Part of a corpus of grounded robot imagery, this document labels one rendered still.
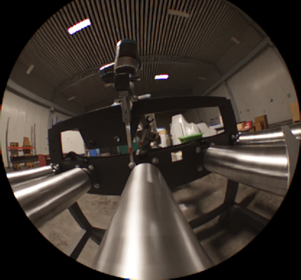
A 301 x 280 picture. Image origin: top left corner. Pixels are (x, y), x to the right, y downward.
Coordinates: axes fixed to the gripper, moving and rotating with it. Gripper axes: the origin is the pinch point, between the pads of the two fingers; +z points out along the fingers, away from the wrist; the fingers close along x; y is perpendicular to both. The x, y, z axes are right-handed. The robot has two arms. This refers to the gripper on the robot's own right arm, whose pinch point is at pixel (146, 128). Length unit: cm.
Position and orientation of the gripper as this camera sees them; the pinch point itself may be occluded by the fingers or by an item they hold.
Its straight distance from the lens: 45.5
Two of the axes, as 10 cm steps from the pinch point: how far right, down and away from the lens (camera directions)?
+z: 1.5, -3.6, -9.2
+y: -3.1, 8.7, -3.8
